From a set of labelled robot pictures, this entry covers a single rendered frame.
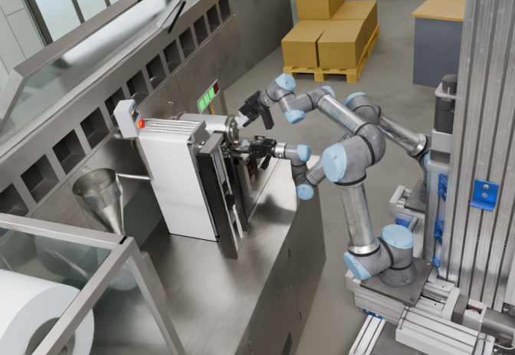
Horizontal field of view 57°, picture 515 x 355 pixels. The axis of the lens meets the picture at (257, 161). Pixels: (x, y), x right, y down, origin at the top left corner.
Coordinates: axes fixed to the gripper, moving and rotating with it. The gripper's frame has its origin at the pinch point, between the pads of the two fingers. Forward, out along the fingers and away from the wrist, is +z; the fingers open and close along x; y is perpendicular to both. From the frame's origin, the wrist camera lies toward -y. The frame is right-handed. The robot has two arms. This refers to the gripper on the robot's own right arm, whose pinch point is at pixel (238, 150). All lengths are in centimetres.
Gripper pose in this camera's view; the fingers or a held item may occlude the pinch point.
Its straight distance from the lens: 228.1
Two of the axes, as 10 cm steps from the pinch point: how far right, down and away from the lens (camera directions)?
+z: -9.2, -0.9, 3.8
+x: -3.5, 6.0, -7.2
